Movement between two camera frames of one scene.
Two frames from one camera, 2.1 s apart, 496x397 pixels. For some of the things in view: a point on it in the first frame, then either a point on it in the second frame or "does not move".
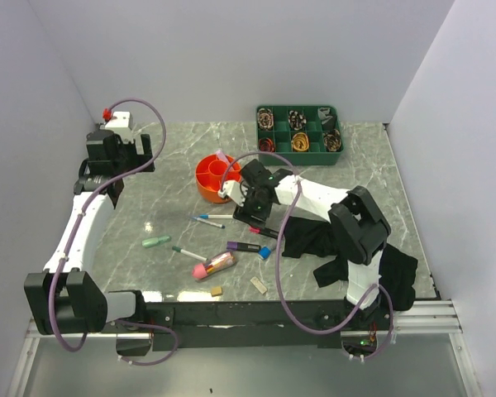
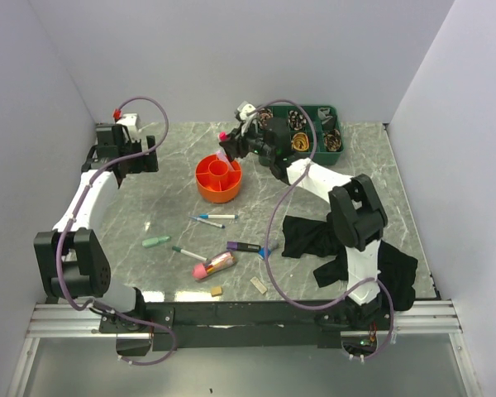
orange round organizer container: x=211 y=174 does not move
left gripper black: x=139 y=160 does not move
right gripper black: x=245 y=213 to x=236 y=148
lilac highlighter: x=221 y=156 does not move
